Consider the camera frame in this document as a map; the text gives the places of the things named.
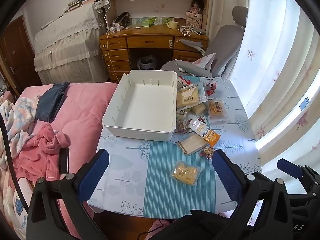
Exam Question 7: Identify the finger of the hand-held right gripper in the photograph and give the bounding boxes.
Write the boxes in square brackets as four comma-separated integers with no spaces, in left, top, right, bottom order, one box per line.
[277,158,320,195]

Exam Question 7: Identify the pink fleece garment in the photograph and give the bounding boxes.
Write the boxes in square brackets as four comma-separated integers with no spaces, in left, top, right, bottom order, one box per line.
[15,122,70,180]

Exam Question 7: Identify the sliced bread packet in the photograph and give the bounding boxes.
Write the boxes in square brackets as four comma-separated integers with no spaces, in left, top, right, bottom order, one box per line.
[176,84,208,109]

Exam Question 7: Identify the patterned hanging bag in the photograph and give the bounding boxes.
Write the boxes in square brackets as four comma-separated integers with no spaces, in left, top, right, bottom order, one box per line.
[94,0,111,12]

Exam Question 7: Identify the black flat object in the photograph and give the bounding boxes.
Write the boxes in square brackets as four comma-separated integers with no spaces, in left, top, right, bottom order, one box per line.
[59,148,70,174]

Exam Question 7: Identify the black cable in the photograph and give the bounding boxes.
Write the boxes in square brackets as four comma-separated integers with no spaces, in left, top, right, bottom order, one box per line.
[0,119,29,212]

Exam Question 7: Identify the brown nut snack packet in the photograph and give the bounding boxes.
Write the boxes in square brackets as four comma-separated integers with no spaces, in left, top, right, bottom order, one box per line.
[175,110,198,133]

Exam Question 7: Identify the wooden desk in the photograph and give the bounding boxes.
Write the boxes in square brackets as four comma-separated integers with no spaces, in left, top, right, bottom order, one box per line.
[99,26,209,83]

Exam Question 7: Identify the white printed box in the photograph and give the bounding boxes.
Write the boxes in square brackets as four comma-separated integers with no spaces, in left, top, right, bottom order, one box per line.
[185,15,203,28]

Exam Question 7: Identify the white pillow with blue print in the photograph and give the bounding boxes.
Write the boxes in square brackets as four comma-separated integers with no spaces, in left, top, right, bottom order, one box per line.
[0,177,33,240]

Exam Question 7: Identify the small red snack packet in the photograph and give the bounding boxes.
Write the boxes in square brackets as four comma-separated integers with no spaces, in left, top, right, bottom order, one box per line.
[199,147,216,159]

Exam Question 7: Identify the doll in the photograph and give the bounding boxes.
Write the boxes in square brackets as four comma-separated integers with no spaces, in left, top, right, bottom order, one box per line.
[185,0,203,18]

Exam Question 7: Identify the red and white snack packet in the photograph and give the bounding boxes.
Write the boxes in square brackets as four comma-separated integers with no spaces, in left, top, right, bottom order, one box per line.
[177,76,193,87]

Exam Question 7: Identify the stack of books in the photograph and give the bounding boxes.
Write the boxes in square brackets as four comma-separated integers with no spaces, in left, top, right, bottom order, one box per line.
[64,0,97,13]

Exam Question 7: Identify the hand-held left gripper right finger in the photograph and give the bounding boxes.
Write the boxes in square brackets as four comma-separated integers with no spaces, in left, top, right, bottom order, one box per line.
[212,149,294,240]

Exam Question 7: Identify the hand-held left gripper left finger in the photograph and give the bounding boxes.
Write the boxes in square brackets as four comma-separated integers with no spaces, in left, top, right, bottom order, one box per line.
[26,149,110,240]

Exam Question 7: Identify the tan cracker packet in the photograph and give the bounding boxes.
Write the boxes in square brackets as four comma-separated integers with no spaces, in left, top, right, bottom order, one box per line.
[177,133,209,156]

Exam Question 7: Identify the dark clothing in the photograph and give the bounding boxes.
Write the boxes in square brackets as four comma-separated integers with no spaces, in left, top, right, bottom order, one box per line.
[150,209,240,240]

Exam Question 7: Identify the grey office chair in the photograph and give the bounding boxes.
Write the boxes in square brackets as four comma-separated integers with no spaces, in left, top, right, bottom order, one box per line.
[160,6,248,78]

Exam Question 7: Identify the trash bin with black bag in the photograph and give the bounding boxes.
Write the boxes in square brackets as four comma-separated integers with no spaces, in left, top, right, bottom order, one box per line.
[137,55,157,70]

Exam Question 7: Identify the dark blue jeans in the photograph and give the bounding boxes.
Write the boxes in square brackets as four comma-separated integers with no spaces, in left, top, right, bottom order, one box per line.
[35,82,70,123]

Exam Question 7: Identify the white plastic storage bin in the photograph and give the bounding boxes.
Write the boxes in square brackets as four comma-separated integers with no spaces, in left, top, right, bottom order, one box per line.
[102,69,178,142]

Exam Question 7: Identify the brown wooden door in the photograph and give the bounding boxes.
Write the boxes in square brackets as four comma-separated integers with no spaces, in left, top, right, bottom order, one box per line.
[0,15,42,98]

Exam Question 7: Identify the wooden bookshelf hutch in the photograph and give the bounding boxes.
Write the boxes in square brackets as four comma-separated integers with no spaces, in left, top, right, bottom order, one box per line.
[101,0,211,30]

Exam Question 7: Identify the pink fleece blanket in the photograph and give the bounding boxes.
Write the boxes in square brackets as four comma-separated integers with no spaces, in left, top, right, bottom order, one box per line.
[0,81,118,240]

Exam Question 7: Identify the golden crisp balls packet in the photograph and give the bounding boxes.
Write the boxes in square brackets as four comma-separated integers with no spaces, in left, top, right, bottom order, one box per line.
[207,99,230,123]

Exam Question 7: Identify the white tangled cables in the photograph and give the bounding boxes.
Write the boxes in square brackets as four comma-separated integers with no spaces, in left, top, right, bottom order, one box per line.
[179,26,198,35]

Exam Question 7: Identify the orange and white snack packet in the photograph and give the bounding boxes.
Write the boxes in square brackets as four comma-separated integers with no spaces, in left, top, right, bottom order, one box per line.
[189,117,222,147]

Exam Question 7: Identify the red clear snack packet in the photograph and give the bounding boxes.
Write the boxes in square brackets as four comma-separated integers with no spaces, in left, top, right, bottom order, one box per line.
[204,79,217,97]

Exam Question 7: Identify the white plastic bag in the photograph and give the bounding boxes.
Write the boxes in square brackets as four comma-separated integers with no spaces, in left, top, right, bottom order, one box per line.
[192,53,216,69]

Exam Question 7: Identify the dark patterned bag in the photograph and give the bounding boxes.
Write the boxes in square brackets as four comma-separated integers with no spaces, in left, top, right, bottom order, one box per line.
[114,12,132,27]

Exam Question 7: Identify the pale crumb cake packet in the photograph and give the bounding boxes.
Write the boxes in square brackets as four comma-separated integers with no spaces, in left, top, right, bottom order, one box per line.
[171,160,202,186]

